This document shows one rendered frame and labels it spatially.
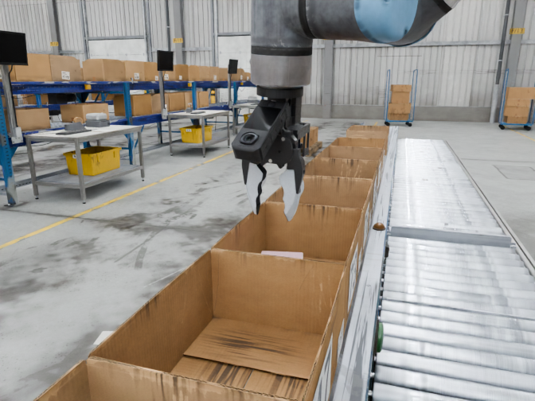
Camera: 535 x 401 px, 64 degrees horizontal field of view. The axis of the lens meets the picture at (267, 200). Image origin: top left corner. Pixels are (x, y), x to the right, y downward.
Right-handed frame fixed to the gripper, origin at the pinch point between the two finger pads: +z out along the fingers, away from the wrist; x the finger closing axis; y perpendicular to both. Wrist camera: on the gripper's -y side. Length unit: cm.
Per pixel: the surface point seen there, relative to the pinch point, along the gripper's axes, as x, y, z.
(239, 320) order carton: 10.5, 8.6, 31.4
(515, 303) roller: -51, 71, 48
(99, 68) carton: 511, 487, 45
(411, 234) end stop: -16, 118, 54
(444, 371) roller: -33, 29, 46
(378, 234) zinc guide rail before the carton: -8, 76, 37
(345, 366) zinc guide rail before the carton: -14.6, 2.7, 29.1
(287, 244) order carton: 15, 48, 33
